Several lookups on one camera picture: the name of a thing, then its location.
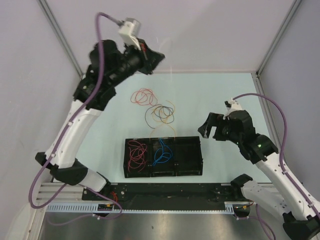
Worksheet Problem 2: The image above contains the aluminium side rail right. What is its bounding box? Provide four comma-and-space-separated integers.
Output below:
251, 73, 292, 183

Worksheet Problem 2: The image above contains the aluminium corner post left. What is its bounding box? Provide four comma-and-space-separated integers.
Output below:
36, 0, 83, 78

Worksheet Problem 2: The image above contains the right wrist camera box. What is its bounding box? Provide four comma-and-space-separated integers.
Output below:
223, 98, 243, 119

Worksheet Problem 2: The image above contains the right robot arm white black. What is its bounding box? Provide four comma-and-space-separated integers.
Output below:
198, 110, 320, 240

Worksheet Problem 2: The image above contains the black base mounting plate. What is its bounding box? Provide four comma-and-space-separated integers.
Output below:
82, 182, 261, 211

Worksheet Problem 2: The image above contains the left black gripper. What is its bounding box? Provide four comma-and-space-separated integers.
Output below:
109, 38, 166, 87

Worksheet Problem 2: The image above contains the red thin cable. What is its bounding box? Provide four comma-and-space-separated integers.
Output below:
127, 140, 148, 173

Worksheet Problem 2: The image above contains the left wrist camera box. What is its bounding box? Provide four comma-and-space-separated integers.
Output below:
118, 17, 141, 51

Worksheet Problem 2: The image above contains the aluminium frame rail front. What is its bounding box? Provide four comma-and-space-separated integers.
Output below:
33, 182, 280, 202

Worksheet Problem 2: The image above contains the aluminium corner post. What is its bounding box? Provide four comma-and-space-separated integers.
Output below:
36, 0, 83, 78
255, 0, 303, 77

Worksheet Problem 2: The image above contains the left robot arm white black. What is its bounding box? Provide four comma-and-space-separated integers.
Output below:
35, 39, 165, 200

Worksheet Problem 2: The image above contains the blue thin cable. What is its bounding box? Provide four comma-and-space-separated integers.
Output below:
152, 138, 173, 166

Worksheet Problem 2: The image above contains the grey slotted cable duct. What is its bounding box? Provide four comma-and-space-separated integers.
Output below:
46, 203, 234, 215

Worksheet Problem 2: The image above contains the orange thin cable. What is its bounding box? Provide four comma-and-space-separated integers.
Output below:
129, 87, 158, 106

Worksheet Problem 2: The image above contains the yellow thin cable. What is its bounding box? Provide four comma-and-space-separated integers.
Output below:
149, 99, 177, 140

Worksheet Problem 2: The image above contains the black three-compartment tray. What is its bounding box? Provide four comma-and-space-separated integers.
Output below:
123, 136, 203, 179

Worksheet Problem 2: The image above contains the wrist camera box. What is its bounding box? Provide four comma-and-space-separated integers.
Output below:
118, 17, 141, 51
223, 98, 243, 119

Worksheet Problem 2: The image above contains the aluminium corner post right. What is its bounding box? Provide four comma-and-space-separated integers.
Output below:
255, 0, 303, 77

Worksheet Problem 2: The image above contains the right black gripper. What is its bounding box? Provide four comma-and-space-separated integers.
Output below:
197, 112, 242, 145

